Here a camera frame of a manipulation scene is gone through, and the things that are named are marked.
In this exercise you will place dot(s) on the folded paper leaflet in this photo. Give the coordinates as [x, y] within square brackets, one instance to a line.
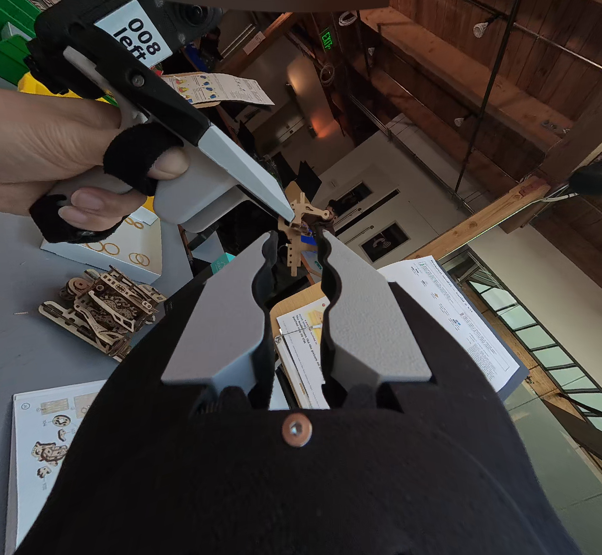
[225, 87]

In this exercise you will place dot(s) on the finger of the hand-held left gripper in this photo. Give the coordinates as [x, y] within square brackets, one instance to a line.
[244, 169]

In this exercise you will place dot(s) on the wooden clipboard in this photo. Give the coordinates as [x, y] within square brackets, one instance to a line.
[291, 301]

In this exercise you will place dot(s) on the white clipped paper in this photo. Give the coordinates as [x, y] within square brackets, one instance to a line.
[303, 329]

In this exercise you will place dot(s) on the white printed instruction sheet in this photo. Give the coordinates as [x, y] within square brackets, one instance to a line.
[451, 310]

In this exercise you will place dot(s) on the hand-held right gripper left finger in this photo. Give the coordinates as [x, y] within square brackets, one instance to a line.
[221, 324]

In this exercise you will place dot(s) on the assembled wooden gear model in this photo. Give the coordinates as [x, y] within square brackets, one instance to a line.
[103, 310]

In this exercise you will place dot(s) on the stack of green bins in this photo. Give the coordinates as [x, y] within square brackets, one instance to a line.
[14, 9]

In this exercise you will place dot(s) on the small wooden model part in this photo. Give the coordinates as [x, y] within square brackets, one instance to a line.
[303, 209]

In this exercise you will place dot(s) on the small teal box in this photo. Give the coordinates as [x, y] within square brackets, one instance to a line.
[221, 264]

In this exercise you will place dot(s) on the yellow plastic bin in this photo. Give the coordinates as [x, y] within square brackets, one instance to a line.
[33, 84]

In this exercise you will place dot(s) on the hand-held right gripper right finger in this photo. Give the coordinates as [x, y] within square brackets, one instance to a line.
[371, 324]

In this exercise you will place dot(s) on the person's left hand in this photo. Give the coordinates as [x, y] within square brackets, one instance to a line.
[51, 141]

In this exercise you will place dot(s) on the green exit sign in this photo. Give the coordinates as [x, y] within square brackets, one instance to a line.
[327, 40]

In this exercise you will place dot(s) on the white box with gold rings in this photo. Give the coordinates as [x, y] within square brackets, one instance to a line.
[131, 258]

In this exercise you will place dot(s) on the model instruction booklet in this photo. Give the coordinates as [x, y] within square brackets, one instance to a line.
[42, 423]

